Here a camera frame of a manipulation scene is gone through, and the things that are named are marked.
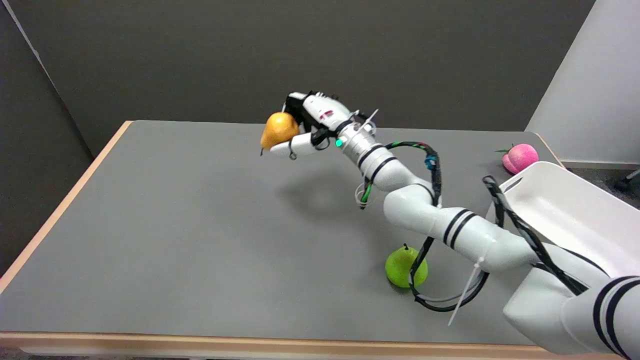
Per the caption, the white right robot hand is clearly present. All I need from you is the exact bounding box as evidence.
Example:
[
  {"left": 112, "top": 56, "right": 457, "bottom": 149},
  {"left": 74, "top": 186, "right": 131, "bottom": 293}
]
[{"left": 271, "top": 91, "right": 357, "bottom": 161}]

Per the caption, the yellow pear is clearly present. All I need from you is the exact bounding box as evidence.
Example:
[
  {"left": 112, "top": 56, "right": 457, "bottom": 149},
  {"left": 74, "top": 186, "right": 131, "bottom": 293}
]
[{"left": 260, "top": 112, "right": 300, "bottom": 156}]

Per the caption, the green pear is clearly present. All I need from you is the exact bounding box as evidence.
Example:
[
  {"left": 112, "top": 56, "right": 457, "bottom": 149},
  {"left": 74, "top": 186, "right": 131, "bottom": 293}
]
[{"left": 384, "top": 244, "right": 429, "bottom": 289}]

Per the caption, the white plastic box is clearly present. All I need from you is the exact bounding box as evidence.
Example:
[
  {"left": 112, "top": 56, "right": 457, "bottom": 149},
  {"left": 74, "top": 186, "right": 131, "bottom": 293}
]
[{"left": 487, "top": 161, "right": 640, "bottom": 346}]

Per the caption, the pink peach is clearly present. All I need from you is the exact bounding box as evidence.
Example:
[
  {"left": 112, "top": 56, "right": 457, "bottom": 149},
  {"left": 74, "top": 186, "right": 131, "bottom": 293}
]
[{"left": 496, "top": 143, "right": 539, "bottom": 175}]

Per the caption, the black chair leg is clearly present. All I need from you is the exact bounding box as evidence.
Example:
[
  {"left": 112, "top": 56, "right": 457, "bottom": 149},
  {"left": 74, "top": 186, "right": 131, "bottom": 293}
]
[{"left": 615, "top": 169, "right": 640, "bottom": 192}]

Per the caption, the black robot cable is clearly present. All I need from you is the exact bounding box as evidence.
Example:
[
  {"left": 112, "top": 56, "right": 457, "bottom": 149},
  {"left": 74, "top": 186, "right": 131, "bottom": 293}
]
[{"left": 358, "top": 141, "right": 590, "bottom": 313}]

